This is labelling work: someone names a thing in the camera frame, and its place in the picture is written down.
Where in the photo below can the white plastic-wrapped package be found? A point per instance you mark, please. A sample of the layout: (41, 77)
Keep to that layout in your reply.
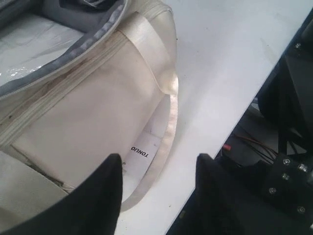
(31, 42)

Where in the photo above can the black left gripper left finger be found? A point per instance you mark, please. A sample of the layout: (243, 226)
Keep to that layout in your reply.
(91, 209)

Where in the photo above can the cream duffel bag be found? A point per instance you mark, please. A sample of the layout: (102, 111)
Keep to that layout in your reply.
(96, 99)

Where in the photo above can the white paper label sheet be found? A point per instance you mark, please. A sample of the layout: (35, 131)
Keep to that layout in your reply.
(141, 155)

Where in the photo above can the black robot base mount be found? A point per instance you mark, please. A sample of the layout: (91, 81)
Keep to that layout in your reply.
(284, 188)

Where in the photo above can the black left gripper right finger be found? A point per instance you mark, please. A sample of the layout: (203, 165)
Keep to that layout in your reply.
(224, 202)

